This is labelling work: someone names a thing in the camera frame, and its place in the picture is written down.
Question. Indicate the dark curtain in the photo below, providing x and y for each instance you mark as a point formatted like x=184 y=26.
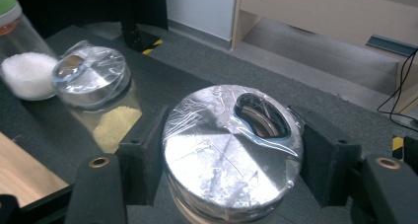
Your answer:
x=65 y=7

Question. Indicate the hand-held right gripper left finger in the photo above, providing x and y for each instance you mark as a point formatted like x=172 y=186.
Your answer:
x=144 y=158

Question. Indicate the glass jar brown powder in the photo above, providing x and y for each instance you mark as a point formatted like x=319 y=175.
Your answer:
x=223 y=158

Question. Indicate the salt jar green white lid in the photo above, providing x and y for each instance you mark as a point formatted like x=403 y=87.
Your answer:
x=29 y=76

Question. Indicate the black stand base striped edge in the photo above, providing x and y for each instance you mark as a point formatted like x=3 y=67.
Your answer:
x=138 y=39
x=397 y=143

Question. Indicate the black metal shelf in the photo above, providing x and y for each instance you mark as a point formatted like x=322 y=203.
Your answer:
x=157 y=76

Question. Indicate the glass jar yellow granules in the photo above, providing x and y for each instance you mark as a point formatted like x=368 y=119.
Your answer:
x=92 y=79

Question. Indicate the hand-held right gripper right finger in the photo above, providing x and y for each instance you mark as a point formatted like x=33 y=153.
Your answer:
x=328 y=161

